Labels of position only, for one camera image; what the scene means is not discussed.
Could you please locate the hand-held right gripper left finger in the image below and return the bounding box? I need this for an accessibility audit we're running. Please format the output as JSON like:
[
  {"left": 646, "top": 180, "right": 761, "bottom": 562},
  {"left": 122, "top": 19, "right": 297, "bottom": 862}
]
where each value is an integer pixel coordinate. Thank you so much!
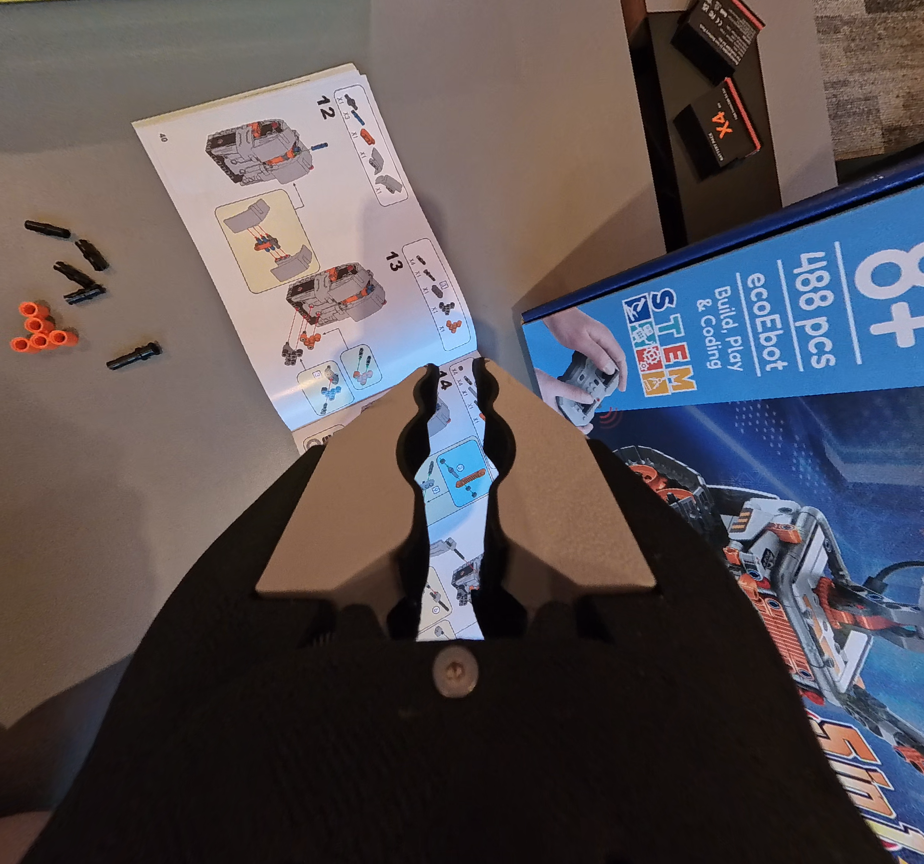
[{"left": 255, "top": 363, "right": 443, "bottom": 640}]

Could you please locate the blue toy box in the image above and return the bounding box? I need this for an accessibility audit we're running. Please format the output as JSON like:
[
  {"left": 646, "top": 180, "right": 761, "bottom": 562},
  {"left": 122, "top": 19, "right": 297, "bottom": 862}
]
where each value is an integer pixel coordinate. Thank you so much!
[{"left": 521, "top": 156, "right": 924, "bottom": 864}]

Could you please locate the instruction booklet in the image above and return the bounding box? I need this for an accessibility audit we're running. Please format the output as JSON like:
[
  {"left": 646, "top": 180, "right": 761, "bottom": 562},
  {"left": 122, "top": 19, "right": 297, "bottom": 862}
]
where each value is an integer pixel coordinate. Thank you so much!
[{"left": 132, "top": 64, "right": 502, "bottom": 643}]

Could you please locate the black camera battery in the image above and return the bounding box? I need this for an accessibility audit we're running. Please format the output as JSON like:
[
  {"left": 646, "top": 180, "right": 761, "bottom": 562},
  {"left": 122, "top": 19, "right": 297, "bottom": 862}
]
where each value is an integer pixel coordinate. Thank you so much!
[
  {"left": 673, "top": 77, "right": 762, "bottom": 181},
  {"left": 670, "top": 0, "right": 766, "bottom": 87}
]

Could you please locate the long black axle pin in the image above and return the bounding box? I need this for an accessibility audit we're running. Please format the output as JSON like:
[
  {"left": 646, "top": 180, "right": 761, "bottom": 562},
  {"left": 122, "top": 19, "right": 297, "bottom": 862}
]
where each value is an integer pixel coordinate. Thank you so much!
[{"left": 106, "top": 341, "right": 163, "bottom": 373}]

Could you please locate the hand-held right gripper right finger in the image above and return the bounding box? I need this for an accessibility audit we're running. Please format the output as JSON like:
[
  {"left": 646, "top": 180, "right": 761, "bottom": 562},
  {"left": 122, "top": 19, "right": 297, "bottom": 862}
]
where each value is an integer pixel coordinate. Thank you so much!
[{"left": 471, "top": 357, "right": 657, "bottom": 640}]

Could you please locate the black shelf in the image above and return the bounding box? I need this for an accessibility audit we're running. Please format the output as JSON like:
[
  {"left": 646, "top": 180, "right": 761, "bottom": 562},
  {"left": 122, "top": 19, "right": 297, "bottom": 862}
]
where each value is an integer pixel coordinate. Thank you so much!
[{"left": 627, "top": 8, "right": 784, "bottom": 253}]

